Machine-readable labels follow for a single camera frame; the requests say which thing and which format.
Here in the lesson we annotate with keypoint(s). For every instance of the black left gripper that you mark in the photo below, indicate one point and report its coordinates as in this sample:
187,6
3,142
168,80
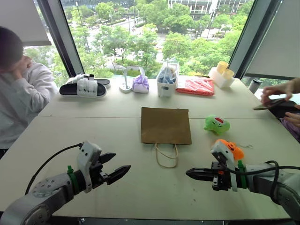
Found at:
97,175

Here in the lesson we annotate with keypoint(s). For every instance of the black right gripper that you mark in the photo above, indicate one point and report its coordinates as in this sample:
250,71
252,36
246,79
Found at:
222,181

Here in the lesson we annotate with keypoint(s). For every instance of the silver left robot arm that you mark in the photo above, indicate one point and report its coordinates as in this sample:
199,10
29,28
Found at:
35,201

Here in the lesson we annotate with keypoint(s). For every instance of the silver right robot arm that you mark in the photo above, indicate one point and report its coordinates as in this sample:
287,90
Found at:
281,187

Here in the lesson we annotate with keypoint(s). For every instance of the bystander's right forearm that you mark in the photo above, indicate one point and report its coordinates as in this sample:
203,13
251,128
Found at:
295,85

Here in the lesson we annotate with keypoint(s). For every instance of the brown paper bag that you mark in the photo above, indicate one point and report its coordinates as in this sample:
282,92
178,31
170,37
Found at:
165,125

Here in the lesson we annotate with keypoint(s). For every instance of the clear bag with blue items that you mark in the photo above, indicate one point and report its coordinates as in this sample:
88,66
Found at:
167,73

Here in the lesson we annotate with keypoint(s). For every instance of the bystander's left hand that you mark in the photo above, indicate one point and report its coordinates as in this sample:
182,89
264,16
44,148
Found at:
293,119

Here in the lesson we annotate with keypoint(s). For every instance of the bystander's right hand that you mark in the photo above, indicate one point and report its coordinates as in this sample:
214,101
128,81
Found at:
275,92

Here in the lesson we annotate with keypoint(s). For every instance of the orange plush toy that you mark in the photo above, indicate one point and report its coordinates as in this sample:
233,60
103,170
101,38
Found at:
235,151

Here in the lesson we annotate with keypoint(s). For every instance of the green plush toy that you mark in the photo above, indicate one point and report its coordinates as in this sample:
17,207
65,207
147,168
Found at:
216,125

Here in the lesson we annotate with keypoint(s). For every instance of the clear plastic stand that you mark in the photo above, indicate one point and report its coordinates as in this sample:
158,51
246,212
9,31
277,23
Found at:
126,87

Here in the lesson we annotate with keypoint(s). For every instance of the black and white slide sandal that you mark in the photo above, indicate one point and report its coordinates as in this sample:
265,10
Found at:
103,81
86,89

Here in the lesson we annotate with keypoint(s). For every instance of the purple cloth pouch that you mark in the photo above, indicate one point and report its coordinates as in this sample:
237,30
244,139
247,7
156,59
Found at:
140,84

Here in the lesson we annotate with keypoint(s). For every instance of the red plastic package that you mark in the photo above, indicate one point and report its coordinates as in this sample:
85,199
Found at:
195,85

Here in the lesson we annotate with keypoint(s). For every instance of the white basket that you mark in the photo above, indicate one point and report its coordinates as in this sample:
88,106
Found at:
165,89

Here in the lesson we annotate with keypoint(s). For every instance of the clear box yellow cups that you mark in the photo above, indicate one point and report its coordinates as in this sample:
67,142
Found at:
221,80

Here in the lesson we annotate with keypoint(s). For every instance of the dark flat phone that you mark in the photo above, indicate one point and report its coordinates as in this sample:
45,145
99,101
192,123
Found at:
269,104

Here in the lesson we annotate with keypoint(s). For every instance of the purple cloth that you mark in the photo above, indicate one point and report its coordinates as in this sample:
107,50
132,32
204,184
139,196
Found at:
293,131

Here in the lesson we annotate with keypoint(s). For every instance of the grey tumbler with black lid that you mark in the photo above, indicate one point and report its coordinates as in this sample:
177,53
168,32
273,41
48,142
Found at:
255,86

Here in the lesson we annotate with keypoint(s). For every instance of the yellow plastic cup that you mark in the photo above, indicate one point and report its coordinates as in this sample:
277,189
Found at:
222,66
228,74

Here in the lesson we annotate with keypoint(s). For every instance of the person in grey hoodie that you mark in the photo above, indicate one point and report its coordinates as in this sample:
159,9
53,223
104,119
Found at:
21,98

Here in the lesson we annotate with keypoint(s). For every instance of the grey roller blind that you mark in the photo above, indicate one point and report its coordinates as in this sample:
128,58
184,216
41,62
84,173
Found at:
21,21
276,42

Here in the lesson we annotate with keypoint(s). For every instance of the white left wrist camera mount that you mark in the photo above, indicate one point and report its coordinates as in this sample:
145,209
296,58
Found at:
87,152

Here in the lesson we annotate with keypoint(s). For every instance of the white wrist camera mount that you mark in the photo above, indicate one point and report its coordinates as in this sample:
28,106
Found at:
87,152
222,151

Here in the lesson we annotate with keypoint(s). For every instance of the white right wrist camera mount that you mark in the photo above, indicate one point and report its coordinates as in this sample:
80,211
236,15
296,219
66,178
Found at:
222,151

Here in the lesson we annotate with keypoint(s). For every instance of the dark window frame post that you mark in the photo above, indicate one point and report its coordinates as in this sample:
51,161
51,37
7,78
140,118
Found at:
61,37
246,35

